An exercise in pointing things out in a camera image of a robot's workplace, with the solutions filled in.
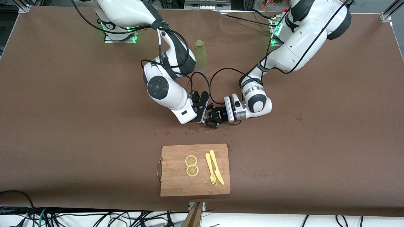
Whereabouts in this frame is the thick black floor cable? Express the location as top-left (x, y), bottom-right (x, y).
top-left (0, 190), bottom-right (36, 227)

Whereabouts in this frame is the wooden cutting board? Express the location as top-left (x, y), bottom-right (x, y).
top-left (160, 143), bottom-right (231, 197)

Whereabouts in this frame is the thin black table cable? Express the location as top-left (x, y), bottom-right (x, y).
top-left (218, 9), bottom-right (286, 32)

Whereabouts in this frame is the grey equipment box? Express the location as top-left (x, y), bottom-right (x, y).
top-left (184, 0), bottom-right (231, 10)

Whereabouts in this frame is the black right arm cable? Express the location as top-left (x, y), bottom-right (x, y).
top-left (72, 0), bottom-right (211, 106)

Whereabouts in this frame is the brown table cover sheet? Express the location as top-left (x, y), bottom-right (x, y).
top-left (0, 6), bottom-right (404, 218)

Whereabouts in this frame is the yellow plastic fork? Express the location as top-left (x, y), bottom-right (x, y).
top-left (205, 153), bottom-right (218, 187)

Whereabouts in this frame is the yellow plastic knife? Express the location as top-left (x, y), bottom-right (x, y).
top-left (209, 150), bottom-right (225, 185)

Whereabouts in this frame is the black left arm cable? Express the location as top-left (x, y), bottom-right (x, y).
top-left (209, 0), bottom-right (351, 105)

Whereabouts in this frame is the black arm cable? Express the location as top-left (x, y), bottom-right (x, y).
top-left (72, 0), bottom-right (211, 106)
top-left (209, 0), bottom-right (351, 105)

